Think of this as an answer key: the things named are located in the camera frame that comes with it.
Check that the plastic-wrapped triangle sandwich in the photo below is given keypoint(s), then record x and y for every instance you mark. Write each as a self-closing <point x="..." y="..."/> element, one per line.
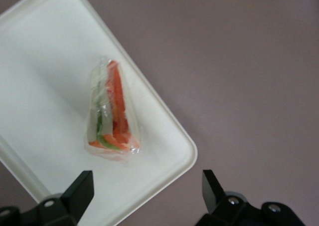
<point x="112" y="111"/>

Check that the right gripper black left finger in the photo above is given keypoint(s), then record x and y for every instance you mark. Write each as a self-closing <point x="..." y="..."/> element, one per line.
<point x="77" y="193"/>

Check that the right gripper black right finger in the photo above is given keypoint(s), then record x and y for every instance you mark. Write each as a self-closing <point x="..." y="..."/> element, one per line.
<point x="214" y="196"/>

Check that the cream rectangular tray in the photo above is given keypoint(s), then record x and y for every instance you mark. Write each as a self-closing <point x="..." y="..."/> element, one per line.
<point x="49" y="73"/>

